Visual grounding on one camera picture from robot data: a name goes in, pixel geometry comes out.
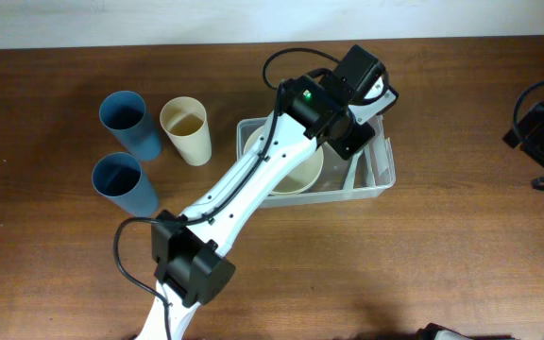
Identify cream bowl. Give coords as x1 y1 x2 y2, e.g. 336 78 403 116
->
236 123 324 196

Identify white plastic fork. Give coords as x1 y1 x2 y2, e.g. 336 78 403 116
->
342 151 362 190

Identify blue plastic cup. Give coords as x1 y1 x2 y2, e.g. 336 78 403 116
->
92 152 159 217
98 91 162 161

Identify clear plastic storage container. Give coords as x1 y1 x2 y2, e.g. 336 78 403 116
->
262 116 396 208

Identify far cream plastic cup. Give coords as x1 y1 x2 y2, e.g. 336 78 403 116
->
160 96 212 166

